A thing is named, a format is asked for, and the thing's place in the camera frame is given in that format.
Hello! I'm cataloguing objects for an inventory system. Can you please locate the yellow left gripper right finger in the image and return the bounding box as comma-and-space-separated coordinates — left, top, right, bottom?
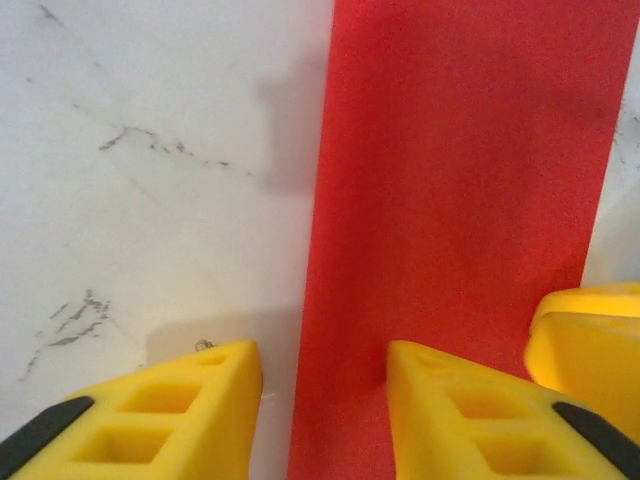
387, 340, 640, 480

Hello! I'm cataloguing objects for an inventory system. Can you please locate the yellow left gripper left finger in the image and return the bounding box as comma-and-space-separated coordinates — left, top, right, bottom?
0, 340, 265, 480

